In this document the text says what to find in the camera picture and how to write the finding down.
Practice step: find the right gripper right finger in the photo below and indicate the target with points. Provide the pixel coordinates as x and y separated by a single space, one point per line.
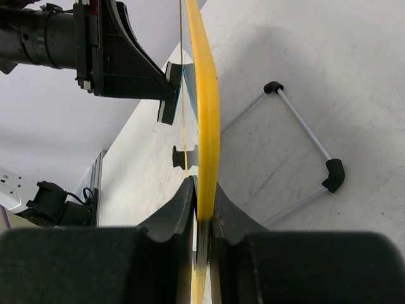
250 264

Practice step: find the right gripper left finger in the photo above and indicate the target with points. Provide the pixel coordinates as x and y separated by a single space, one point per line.
147 263

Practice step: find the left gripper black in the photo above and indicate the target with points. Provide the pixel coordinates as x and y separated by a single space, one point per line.
108 59

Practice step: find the blue whiteboard eraser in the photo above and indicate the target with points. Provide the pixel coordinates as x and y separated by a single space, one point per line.
174 74

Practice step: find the yellow framed whiteboard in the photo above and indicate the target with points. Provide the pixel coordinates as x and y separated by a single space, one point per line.
200 87

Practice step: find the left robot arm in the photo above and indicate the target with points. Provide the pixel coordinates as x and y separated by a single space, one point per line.
59 63

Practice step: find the left black whiteboard foot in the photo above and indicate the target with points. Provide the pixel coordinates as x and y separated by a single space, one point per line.
178 156

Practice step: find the white wire whiteboard stand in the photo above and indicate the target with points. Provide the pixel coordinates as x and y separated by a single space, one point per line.
273 164

